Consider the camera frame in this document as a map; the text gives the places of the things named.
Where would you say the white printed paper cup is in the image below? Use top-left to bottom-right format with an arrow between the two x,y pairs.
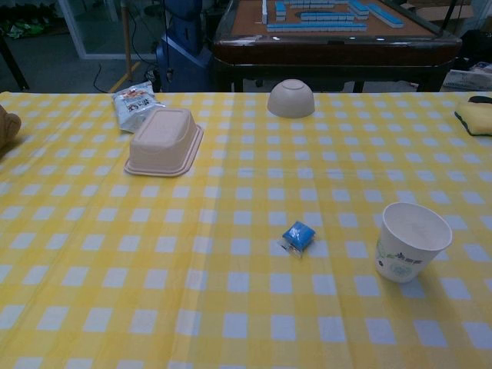
374,201 -> 453,284

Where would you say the blue wrapped candy packet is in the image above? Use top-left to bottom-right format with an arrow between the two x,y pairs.
276,220 -> 319,259

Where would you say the beige rectangular plastic container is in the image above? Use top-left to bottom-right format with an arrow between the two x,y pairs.
123,108 -> 204,178

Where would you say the beige round bowl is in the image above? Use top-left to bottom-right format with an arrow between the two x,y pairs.
267,78 -> 316,119

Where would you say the yellow white checkered tablecloth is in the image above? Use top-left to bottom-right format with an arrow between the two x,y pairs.
0,91 -> 492,369

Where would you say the white snack bag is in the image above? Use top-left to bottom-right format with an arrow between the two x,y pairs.
111,80 -> 167,135

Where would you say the blue machine base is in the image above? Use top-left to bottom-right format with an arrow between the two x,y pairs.
155,0 -> 213,93

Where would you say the dark wooden mahjong table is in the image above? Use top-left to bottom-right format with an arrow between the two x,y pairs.
212,0 -> 463,93

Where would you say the long blue mahjong tile row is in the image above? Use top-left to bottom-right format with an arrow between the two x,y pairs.
266,22 -> 368,32

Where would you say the short blue mahjong tile row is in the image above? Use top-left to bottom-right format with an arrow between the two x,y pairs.
300,12 -> 354,22

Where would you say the wooden pole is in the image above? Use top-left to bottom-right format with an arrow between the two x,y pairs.
121,0 -> 134,84

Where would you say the diagonal blue mahjong tile row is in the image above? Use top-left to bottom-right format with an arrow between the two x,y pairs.
347,0 -> 405,28

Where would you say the yellow black sponge cloth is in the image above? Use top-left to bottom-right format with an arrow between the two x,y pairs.
454,95 -> 492,137

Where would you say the white printed box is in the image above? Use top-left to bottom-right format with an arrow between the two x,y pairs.
441,61 -> 492,91

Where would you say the brown plush toy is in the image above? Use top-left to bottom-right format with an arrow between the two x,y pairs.
0,104 -> 22,161

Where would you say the black table leg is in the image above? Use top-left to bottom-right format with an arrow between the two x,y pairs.
0,36 -> 30,91

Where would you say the green packages pile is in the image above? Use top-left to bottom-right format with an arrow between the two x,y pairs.
0,21 -> 44,39

